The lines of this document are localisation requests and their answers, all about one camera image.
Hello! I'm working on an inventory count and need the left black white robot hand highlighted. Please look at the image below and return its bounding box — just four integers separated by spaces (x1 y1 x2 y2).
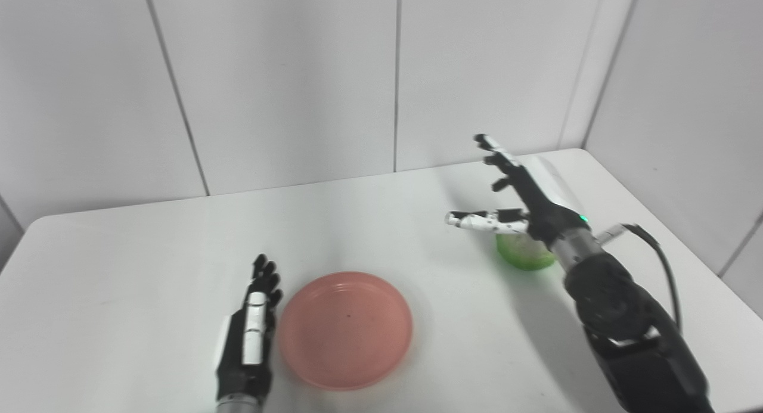
215 254 284 402

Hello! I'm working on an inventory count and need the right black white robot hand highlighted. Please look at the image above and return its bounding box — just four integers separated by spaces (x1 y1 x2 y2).
445 133 591 247

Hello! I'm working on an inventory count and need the green white cabbage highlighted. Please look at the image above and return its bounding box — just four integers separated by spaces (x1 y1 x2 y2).
496 233 558 272

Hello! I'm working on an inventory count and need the pink round plate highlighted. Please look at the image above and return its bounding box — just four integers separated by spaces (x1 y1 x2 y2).
278 272 414 392

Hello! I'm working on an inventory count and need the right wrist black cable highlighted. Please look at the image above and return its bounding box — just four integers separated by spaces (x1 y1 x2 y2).
596 223 683 333

